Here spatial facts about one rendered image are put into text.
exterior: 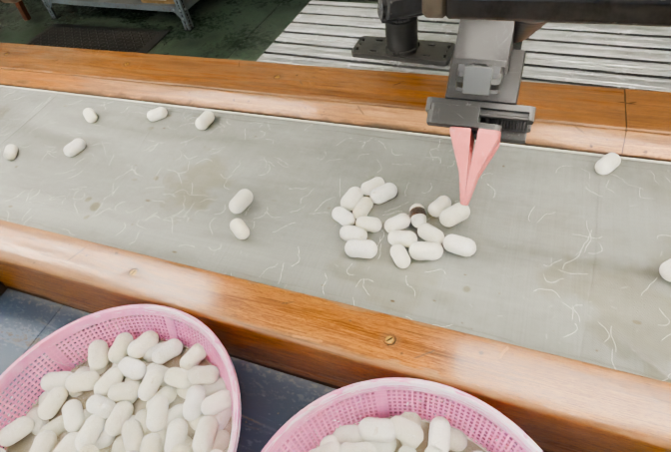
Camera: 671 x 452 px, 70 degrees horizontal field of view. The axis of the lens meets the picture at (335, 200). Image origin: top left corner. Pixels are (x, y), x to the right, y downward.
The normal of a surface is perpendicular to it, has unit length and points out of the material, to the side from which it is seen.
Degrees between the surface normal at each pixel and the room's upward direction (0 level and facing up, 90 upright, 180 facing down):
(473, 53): 41
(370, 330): 0
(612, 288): 0
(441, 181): 0
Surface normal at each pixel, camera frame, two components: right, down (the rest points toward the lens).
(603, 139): -0.33, 0.03
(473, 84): -0.36, 0.55
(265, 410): -0.14, -0.68
